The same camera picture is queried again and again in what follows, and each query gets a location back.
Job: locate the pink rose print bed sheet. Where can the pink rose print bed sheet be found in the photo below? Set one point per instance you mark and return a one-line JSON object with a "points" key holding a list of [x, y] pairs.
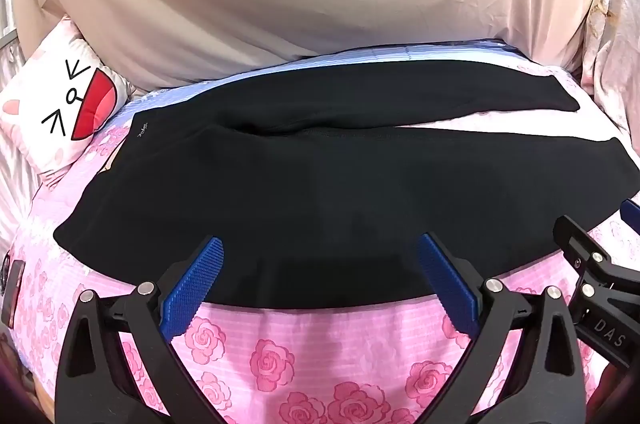
{"points": [[310, 354]]}

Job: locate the dark flat device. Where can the dark flat device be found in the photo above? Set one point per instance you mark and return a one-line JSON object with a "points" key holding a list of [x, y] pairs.
{"points": [[11, 291]]}

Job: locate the grey metal bed rail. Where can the grey metal bed rail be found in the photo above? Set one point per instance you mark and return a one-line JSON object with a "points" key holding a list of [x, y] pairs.
{"points": [[7, 34]]}

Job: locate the white cat face pillow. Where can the white cat face pillow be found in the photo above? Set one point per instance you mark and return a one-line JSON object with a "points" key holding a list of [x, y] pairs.
{"points": [[45, 104]]}

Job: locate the black pants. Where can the black pants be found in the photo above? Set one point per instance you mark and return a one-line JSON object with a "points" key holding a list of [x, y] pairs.
{"points": [[320, 194]]}

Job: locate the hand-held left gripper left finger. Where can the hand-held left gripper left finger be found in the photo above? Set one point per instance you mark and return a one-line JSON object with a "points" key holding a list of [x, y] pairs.
{"points": [[194, 281]]}

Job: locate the pale floral quilt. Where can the pale floral quilt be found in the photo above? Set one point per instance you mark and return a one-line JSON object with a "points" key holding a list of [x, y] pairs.
{"points": [[617, 44]]}

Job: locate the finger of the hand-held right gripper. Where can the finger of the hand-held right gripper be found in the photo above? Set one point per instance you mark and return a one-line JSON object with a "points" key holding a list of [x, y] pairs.
{"points": [[582, 244], [631, 210]]}

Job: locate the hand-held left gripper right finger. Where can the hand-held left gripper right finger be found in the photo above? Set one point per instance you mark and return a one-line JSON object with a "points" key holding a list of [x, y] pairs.
{"points": [[445, 279]]}

